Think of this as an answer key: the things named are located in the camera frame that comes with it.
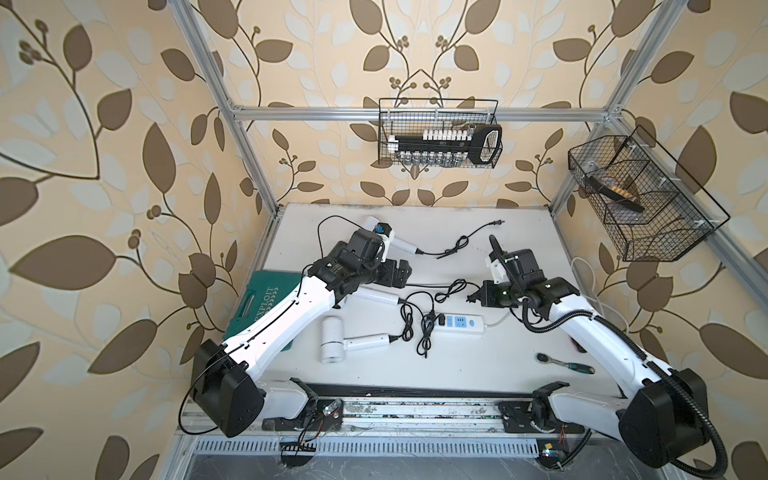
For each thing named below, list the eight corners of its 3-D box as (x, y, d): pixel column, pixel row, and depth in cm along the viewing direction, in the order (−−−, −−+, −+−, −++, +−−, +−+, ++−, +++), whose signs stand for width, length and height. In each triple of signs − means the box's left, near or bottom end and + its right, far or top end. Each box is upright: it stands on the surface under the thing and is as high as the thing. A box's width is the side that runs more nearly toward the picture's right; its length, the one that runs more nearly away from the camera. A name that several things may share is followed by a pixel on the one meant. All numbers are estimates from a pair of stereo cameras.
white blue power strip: (434, 332, 90) (435, 328, 87) (433, 317, 93) (434, 313, 91) (483, 332, 90) (485, 328, 87) (480, 317, 93) (482, 313, 91)
